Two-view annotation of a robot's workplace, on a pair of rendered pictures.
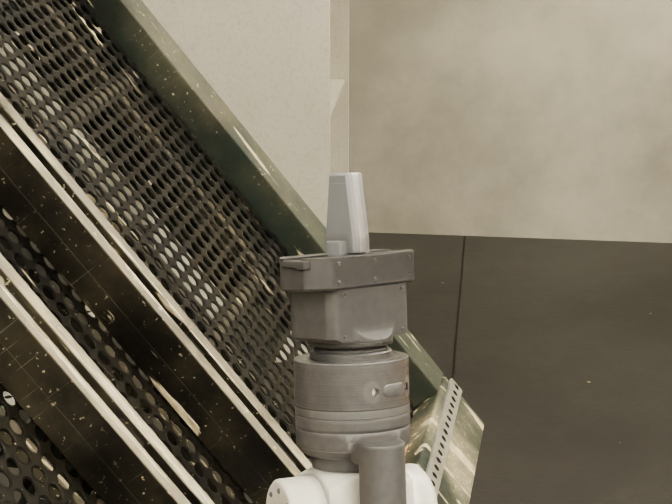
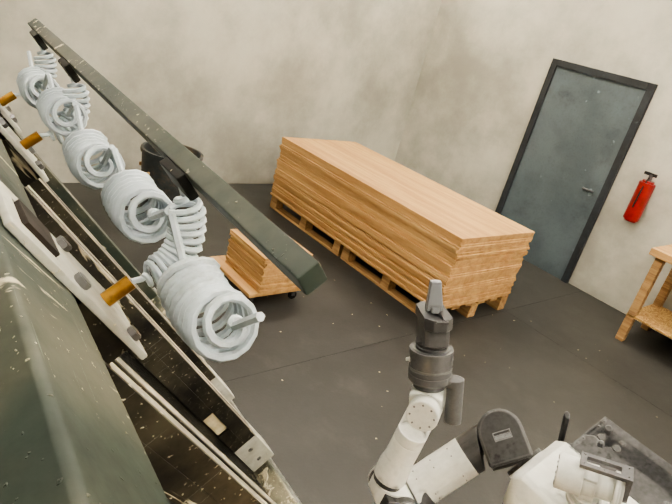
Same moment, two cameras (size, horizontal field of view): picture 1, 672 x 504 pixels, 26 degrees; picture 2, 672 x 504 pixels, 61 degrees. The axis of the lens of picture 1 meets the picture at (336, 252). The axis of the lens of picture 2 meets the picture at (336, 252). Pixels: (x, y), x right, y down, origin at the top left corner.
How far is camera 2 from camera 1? 1.09 m
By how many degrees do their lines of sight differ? 48
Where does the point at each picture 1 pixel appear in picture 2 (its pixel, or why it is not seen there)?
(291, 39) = not seen: outside the picture
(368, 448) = (459, 383)
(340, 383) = (447, 361)
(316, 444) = (436, 385)
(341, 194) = (438, 289)
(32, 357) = (167, 353)
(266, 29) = not seen: outside the picture
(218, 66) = not seen: outside the picture
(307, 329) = (435, 344)
